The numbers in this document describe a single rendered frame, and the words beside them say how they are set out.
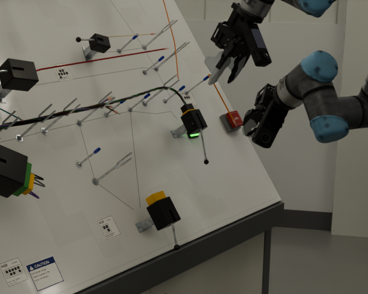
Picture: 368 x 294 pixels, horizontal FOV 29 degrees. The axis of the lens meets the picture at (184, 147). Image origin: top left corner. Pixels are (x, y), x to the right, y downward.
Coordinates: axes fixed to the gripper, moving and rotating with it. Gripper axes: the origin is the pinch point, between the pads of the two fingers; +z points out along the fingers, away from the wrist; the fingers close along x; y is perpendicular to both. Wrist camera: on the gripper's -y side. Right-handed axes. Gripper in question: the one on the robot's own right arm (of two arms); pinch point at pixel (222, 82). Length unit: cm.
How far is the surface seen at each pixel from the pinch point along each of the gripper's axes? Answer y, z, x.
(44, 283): -20, 32, 61
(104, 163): 0.8, 22.7, 31.2
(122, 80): 21.3, 13.2, 11.7
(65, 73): 24.0, 11.9, 30.7
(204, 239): -22.6, 33.3, 9.5
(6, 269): -15, 30, 68
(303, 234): 29, 148, -231
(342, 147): 42, 91, -242
